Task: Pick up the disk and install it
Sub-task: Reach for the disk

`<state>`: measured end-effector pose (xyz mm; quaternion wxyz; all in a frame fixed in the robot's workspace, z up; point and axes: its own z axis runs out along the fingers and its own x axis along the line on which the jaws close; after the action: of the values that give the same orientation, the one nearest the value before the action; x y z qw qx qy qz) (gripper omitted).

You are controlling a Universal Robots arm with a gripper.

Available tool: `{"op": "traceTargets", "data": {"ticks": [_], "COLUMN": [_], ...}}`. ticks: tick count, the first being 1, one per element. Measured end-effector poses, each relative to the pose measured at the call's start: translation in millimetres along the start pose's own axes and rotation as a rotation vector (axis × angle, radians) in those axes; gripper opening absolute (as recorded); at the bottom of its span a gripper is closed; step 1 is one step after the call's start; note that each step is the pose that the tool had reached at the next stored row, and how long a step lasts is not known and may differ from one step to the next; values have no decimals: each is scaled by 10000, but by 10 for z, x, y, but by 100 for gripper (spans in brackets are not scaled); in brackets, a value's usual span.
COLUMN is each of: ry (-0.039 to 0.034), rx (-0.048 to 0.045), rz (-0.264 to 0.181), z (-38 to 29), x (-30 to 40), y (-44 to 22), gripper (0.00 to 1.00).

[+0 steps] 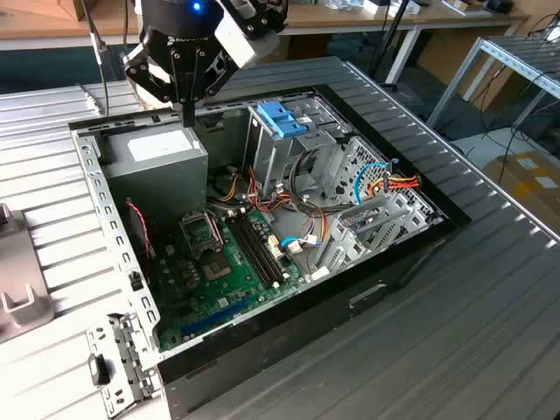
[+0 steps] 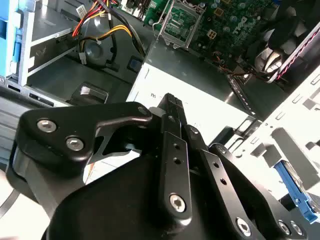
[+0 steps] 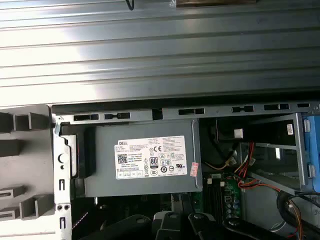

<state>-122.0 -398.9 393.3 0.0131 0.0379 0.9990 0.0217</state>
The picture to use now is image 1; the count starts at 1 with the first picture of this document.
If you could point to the blue expansion slot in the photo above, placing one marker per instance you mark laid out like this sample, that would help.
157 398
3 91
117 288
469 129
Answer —
214 318

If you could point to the perforated metal disk bay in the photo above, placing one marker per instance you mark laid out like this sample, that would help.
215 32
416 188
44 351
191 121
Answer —
345 227

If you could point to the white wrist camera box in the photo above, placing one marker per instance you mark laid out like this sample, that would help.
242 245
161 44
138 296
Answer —
236 41

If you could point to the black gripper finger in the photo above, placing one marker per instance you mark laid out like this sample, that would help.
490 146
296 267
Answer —
179 79
197 79

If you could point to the black RAM slot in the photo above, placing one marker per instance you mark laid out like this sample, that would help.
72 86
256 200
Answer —
250 251
261 247

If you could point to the cardboard box with labels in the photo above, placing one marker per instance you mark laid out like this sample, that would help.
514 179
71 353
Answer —
520 184

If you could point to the black open PC case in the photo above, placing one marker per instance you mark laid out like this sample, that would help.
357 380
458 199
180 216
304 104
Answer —
306 319

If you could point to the green motherboard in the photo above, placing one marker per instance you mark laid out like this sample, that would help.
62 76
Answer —
205 302

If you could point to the small white box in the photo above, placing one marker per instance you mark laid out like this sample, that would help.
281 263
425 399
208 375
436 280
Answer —
375 6

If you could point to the metal optical drive cage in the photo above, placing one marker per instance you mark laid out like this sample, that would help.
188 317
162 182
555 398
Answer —
271 157

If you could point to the black round device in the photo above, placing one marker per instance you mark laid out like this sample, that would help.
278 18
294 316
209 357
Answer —
499 5

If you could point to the grey parts rack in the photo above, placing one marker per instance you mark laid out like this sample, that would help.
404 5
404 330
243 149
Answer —
17 262

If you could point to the long wooden desk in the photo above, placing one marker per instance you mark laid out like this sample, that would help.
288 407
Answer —
350 19

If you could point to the grey power supply unit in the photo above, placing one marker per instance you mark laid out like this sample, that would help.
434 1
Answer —
157 184

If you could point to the small brown box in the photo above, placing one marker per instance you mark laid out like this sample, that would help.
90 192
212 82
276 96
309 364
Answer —
80 13

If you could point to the blue plastic drive latch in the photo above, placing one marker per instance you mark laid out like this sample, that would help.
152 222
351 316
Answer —
280 120

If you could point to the black tripod stand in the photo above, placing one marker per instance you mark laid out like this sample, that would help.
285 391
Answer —
390 37

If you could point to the metal expansion slot bracket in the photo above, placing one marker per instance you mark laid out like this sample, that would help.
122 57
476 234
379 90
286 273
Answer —
98 372

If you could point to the CPU socket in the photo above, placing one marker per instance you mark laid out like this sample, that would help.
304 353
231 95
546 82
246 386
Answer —
214 268

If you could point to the metal locking lever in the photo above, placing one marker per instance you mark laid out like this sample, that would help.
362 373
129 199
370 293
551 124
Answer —
215 229

